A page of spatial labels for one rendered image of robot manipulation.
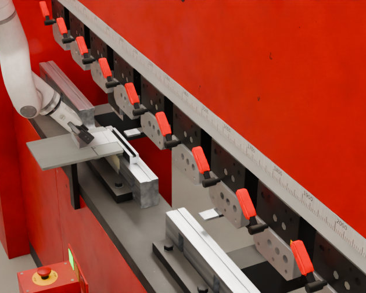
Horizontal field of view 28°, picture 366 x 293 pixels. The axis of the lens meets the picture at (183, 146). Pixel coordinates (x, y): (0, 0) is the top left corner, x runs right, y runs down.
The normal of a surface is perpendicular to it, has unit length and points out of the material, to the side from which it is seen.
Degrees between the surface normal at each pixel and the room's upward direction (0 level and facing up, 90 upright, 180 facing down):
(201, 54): 90
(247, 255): 0
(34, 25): 90
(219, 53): 90
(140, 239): 0
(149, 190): 90
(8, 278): 0
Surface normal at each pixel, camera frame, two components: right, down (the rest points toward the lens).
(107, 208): 0.00, -0.88
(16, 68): -0.04, -0.08
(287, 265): -0.90, 0.21
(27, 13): 0.44, 0.43
